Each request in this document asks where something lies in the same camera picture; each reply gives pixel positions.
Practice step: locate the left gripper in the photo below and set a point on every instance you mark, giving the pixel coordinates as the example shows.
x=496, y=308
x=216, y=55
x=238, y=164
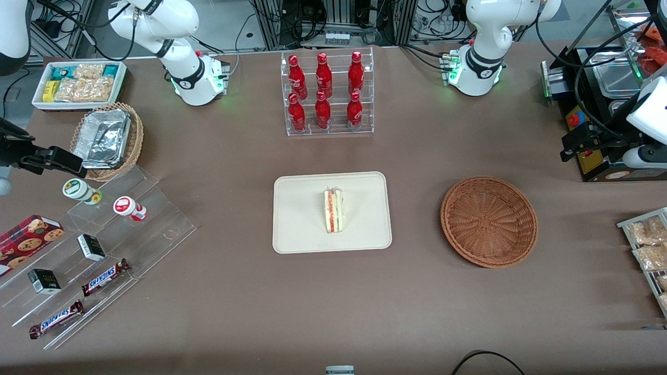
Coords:
x=610, y=139

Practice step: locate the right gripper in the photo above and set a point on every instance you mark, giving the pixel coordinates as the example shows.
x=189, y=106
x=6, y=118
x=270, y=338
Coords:
x=11, y=150

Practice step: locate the triangle sandwich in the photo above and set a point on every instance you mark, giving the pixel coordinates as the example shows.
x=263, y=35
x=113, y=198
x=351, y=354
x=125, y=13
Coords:
x=333, y=211

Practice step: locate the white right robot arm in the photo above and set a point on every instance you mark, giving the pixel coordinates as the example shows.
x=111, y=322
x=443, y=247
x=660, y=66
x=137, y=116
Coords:
x=182, y=67

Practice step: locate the light wicker basket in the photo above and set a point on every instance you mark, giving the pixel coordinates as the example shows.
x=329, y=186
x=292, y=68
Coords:
x=134, y=146

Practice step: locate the brown wicker basket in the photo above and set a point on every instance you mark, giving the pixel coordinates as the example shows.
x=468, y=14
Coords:
x=490, y=224

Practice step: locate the tray of packaged snacks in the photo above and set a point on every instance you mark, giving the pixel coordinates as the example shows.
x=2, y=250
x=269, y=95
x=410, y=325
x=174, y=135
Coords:
x=651, y=284

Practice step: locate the cream plastic tray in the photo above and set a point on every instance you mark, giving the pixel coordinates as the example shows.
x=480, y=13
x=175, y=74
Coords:
x=297, y=219

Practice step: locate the red emergency button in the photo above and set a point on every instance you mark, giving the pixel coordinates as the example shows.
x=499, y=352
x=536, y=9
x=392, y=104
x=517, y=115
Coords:
x=574, y=120

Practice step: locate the green lidded sunflower cup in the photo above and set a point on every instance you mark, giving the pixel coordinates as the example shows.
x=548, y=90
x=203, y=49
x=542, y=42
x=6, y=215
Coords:
x=77, y=188

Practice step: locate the steel warmer pan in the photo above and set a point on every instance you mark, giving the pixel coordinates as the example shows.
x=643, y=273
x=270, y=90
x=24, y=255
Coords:
x=612, y=78
x=617, y=109

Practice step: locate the aluminium foil container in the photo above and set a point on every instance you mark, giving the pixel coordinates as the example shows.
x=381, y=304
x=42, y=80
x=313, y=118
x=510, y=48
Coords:
x=101, y=138

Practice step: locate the white snack bin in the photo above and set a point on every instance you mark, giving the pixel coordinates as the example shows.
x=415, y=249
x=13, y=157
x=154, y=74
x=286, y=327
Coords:
x=36, y=101

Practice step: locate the yellow snack packet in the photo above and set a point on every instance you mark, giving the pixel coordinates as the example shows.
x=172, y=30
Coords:
x=50, y=91

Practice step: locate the red tartan cookie box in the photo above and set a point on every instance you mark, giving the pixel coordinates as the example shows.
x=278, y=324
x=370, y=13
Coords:
x=31, y=239

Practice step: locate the red lidded yogurt cup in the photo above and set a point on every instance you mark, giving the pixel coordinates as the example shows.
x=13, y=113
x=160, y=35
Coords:
x=125, y=205

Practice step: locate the black food warmer appliance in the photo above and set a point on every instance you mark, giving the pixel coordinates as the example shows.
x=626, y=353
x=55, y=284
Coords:
x=573, y=58

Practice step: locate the teal snack packet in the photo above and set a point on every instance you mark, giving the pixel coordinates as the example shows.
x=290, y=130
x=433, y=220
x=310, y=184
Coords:
x=110, y=70
x=60, y=73

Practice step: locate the small black carton box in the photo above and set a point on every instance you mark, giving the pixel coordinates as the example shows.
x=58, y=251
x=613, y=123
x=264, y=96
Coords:
x=44, y=281
x=91, y=248

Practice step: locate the clear rice cracker bag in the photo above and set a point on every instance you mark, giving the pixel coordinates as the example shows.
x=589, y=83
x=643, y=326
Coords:
x=649, y=232
x=651, y=258
x=662, y=282
x=664, y=302

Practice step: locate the clear acrylic stepped shelf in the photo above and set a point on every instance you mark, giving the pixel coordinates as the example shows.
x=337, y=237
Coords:
x=156, y=229

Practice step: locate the Snickers chocolate bar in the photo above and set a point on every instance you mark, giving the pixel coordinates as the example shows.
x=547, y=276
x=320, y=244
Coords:
x=56, y=319
x=104, y=277

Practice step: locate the red cola bottle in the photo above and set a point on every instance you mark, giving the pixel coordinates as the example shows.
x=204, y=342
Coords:
x=297, y=78
x=354, y=112
x=356, y=75
x=324, y=77
x=297, y=114
x=322, y=112

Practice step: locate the clear acrylic bottle rack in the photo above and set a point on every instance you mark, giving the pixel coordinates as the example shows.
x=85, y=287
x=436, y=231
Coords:
x=338, y=127

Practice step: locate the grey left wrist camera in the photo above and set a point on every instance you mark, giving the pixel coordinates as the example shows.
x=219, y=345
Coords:
x=643, y=157

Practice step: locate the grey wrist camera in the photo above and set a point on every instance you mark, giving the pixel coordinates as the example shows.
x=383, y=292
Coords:
x=643, y=157
x=4, y=187

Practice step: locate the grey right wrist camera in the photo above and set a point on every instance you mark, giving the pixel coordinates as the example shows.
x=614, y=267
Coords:
x=4, y=187

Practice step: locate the aluminium frame post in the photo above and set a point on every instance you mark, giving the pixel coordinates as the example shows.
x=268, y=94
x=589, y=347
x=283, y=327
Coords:
x=268, y=26
x=406, y=23

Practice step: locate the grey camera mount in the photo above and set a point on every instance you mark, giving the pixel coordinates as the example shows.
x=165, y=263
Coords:
x=340, y=371

